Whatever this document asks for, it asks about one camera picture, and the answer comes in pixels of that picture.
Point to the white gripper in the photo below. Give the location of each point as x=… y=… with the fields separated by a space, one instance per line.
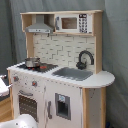
x=4 y=89

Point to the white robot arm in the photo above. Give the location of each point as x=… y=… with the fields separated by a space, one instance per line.
x=22 y=121

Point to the wooden toy kitchen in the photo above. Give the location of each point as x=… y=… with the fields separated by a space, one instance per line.
x=62 y=49

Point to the left red stove knob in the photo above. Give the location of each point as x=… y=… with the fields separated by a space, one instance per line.
x=15 y=78

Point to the red stove knob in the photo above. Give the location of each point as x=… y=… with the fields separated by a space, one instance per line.
x=15 y=78
x=34 y=83

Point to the toy oven door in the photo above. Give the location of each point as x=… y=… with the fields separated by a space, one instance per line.
x=27 y=104

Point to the right red stove knob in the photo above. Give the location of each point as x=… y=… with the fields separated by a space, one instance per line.
x=34 y=83

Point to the silver toy pot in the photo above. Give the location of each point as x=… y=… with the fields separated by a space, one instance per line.
x=32 y=62

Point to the black toy stovetop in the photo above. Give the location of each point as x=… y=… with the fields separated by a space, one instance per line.
x=43 y=67

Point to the cabinet door with dispenser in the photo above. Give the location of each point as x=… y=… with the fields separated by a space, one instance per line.
x=63 y=106

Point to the grey range hood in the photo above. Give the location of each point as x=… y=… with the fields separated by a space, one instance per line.
x=39 y=26

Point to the grey toy sink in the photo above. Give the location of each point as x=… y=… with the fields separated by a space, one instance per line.
x=73 y=74

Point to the black toy faucet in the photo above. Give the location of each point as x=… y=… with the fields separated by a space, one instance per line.
x=82 y=64

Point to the toy microwave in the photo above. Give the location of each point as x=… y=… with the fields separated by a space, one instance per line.
x=73 y=23

